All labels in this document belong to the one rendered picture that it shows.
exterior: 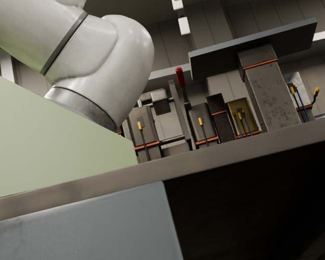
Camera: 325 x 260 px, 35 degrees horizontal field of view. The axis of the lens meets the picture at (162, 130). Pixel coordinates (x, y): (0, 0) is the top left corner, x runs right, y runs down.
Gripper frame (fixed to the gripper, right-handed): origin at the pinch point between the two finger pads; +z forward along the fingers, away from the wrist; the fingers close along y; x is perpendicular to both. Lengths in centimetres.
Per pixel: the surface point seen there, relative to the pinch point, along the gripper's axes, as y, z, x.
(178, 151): -0.5, 45.5, 9.2
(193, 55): -14.7, 24.7, -1.6
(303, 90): 7.2, 31.9, -30.7
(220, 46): -14.1, 23.4, -9.5
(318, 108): 236, -70, -77
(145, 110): -8.4, 34.4, 15.2
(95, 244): -63, 85, 17
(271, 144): -57, 73, -12
